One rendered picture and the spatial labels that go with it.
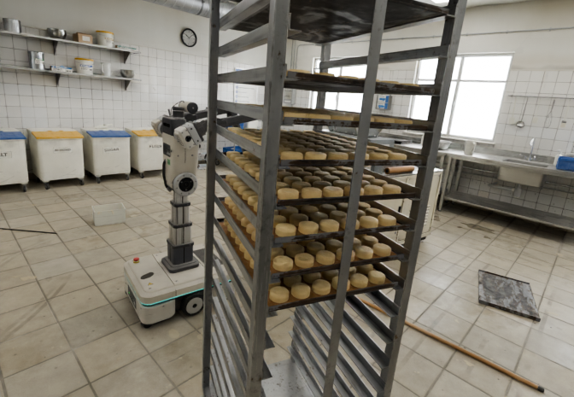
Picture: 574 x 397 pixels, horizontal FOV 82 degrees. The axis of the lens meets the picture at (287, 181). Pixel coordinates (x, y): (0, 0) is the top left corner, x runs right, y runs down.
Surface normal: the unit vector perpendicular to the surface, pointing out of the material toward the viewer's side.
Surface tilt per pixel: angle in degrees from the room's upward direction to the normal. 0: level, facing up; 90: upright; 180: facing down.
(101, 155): 93
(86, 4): 90
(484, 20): 90
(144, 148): 92
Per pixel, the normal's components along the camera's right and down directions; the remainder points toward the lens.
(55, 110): 0.72, 0.22
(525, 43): -0.69, 0.12
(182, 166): 0.58, 0.42
